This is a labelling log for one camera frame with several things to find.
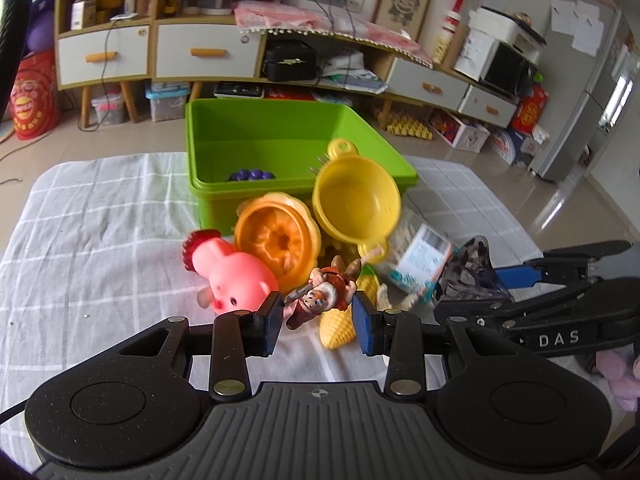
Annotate yellow toy corn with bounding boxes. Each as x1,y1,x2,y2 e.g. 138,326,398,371
318,266,381,351

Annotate thick black cable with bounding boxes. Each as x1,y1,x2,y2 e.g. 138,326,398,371
0,0,34,107

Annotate purple soft object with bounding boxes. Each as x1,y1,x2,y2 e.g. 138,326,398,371
27,0,59,54

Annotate pink lace-trimmed cloth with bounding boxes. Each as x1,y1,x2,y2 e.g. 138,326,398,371
233,0,435,69

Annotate brown-haired toy figurine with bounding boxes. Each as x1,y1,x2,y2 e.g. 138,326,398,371
283,255,362,331

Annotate low wooden drawer stand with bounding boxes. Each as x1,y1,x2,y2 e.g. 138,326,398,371
260,29,522,132

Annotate orange pumpkin-shaped toy mold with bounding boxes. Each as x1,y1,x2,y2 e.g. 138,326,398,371
233,191,323,295

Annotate red cardboard box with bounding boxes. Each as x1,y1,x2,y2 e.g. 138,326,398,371
264,85,317,101

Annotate pink plush toy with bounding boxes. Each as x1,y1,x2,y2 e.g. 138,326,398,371
594,349,640,414

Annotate white appliance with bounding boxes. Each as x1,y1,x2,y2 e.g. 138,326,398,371
467,5,549,51

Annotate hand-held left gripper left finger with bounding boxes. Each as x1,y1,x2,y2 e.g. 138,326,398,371
116,292,285,404

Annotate green plastic bin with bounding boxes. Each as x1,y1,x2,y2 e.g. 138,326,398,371
185,98,419,237

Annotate purple toy grapes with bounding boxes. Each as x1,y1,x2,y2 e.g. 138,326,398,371
228,168,276,183

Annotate yellow toy pot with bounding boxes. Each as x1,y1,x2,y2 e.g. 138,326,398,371
312,138,403,264

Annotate checked tablecloth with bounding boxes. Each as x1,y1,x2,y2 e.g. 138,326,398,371
0,150,640,480

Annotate framed cartoon picture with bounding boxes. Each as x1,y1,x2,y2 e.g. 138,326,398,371
372,0,435,41

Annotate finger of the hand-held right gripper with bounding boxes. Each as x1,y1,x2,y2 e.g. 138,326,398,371
433,279,607,334
493,240,634,291

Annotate tall printed tube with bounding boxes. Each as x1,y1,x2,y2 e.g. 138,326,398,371
432,7,464,65

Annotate black microwave oven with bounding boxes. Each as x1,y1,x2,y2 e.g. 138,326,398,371
479,39,539,99

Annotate small cardboard box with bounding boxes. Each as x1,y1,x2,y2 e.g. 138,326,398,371
70,0,100,31

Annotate yellow container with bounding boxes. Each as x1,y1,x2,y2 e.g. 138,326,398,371
95,0,126,25

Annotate clear box pink lid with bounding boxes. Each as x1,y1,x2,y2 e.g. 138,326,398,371
90,92,127,126

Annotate black electronic device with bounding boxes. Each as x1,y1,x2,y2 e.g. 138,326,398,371
213,81,265,100

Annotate tall wooden drawer cabinet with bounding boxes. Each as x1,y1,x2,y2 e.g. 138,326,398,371
54,0,269,130

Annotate silver refrigerator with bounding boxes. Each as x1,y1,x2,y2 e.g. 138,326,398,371
529,0,640,184

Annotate folded fabric stack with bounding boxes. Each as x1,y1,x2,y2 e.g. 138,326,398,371
319,52,386,94

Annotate pink pig toy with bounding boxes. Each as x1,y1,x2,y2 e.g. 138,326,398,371
181,228,280,314

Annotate white blue printed box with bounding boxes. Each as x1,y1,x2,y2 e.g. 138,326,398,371
489,127,544,166

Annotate red printed box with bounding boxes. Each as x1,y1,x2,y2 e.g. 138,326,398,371
509,84,549,134

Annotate yellow egg tray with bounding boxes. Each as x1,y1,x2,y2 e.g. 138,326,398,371
387,109,435,140

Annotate clear box blue lid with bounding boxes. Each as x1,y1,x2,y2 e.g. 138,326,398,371
144,82,192,123

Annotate clear cotton swab jar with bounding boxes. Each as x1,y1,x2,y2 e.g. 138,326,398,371
372,207,454,304

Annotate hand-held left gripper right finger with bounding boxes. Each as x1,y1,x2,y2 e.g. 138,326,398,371
351,293,539,397

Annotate black bag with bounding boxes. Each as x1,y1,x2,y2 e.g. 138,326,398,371
262,38,319,83

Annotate thin black cable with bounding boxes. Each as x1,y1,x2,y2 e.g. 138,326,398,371
77,14,132,132

